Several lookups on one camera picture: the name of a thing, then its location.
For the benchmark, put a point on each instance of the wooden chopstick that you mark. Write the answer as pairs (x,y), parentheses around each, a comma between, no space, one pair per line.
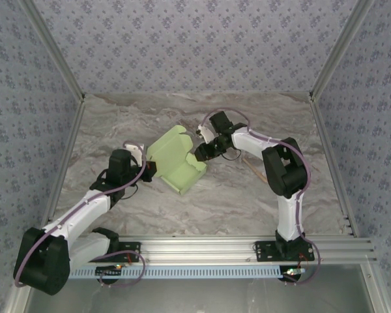
(254,170)

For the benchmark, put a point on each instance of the light green paper box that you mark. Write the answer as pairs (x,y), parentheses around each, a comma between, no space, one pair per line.
(169,150)

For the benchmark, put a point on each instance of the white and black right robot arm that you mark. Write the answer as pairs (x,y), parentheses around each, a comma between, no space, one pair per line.
(286,169)

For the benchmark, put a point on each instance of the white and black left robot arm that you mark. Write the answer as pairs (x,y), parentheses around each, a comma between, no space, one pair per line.
(42,261)

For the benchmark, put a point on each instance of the small black controller board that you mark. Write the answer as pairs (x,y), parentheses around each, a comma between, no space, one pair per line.
(293,271)
(109,270)

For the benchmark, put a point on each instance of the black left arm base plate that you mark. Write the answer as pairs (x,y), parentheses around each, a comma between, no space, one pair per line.
(130,247)

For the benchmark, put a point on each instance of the aluminium mounting rail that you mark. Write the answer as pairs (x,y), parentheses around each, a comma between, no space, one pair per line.
(198,247)

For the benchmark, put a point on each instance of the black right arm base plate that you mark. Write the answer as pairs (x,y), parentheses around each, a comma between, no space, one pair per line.
(264,251)

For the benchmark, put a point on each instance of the aluminium frame post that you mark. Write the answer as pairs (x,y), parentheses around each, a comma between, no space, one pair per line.
(52,49)
(342,45)

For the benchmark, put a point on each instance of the aluminium frame leg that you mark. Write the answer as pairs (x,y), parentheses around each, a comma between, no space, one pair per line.
(14,304)
(376,290)

